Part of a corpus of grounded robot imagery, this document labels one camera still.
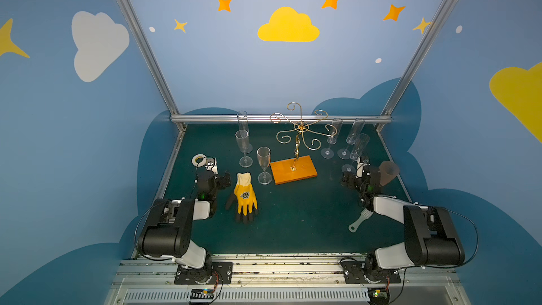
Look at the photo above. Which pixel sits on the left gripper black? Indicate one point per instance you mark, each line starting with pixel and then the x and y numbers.
pixel 219 180

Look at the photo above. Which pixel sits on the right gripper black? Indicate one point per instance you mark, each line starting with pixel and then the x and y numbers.
pixel 349 178

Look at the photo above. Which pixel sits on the clear flute glass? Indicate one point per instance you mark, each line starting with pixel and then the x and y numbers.
pixel 242 118
pixel 359 146
pixel 351 139
pixel 263 154
pixel 334 128
pixel 242 139

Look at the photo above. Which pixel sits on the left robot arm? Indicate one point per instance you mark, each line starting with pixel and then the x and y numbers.
pixel 167 232

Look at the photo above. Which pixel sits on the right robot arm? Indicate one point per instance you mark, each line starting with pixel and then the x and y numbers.
pixel 431 239

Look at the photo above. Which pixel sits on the white tape roll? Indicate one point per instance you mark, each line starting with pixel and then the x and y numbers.
pixel 199 160

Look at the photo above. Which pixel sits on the translucent brown plastic cup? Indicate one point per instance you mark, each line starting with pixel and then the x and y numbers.
pixel 389 171

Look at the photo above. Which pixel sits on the white plastic brush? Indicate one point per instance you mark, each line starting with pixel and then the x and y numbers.
pixel 364 215

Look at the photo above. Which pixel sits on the yellow black work glove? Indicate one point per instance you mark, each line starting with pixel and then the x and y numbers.
pixel 245 199

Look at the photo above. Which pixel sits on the left controller board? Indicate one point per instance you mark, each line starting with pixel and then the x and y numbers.
pixel 202 295

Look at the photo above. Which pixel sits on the controller board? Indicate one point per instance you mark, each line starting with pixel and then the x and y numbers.
pixel 378 296
pixel 202 295

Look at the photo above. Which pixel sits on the right controller board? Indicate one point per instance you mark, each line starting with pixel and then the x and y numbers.
pixel 378 296

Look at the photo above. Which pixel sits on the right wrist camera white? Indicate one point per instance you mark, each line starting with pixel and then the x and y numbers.
pixel 363 166

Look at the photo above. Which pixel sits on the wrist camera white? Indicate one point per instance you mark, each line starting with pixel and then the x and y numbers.
pixel 211 165
pixel 363 166

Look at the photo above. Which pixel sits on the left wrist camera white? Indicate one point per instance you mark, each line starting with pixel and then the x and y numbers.
pixel 211 165

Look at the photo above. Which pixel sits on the gold wire glass rack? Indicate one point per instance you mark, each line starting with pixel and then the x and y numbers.
pixel 299 167

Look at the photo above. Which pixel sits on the horizontal aluminium frame bar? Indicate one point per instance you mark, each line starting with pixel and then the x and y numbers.
pixel 263 118

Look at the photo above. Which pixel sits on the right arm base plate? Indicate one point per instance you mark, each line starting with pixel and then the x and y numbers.
pixel 357 272

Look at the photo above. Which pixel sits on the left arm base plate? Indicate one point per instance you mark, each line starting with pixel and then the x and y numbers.
pixel 212 273

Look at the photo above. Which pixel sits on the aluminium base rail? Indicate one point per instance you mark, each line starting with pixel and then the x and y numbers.
pixel 282 279

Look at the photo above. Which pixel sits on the left aluminium frame post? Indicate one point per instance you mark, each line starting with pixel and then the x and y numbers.
pixel 150 59

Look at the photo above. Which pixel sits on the aluminium frame post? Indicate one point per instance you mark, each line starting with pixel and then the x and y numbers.
pixel 150 59
pixel 429 37

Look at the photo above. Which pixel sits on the right aluminium frame post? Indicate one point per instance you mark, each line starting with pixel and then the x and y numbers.
pixel 429 37

